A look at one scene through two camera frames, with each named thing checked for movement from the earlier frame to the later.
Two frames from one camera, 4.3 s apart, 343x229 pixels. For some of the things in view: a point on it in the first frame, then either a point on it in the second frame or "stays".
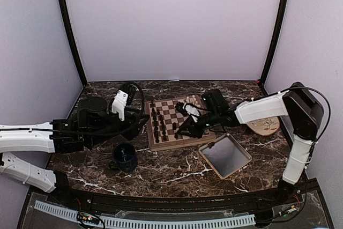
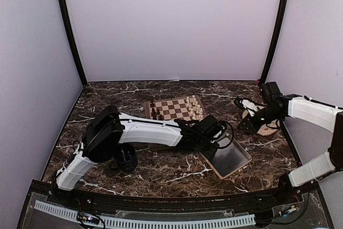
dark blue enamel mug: (124, 157) stays
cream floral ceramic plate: (266, 127) stays
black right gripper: (189, 124) to (253, 127)
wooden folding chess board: (163, 120) stays
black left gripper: (132, 128) to (208, 153)
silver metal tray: (225, 155) stays
